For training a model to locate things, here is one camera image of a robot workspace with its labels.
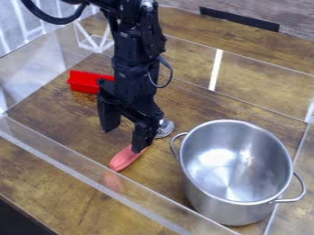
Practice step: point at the clear acrylic barrier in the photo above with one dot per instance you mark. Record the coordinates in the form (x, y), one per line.
(230, 72)

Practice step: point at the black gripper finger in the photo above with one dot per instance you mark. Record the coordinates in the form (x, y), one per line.
(145, 132)
(109, 115)

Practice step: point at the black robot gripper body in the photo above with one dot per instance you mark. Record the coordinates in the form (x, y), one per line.
(133, 89)

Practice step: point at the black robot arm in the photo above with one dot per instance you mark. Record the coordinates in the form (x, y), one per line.
(139, 41)

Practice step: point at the stainless steel pot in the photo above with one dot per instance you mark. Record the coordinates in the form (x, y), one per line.
(238, 170)

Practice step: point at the red plastic block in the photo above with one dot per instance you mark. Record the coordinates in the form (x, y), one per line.
(84, 81)

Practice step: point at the pink handled metal spoon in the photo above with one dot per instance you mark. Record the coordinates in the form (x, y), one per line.
(126, 156)

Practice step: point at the black strip on wall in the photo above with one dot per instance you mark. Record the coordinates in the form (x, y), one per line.
(249, 21)

